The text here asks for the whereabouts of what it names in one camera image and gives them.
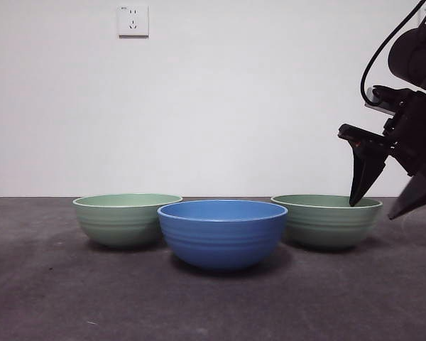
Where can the blue ribbed bowl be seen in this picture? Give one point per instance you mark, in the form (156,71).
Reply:
(222,238)

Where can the green ribbed bowl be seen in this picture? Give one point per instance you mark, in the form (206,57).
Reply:
(326,227)
(113,223)

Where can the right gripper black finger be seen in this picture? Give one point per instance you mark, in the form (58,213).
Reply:
(422,195)
(365,174)

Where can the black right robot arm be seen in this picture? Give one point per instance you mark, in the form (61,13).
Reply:
(415,53)

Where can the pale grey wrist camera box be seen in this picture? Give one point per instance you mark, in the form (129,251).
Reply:
(374,103)

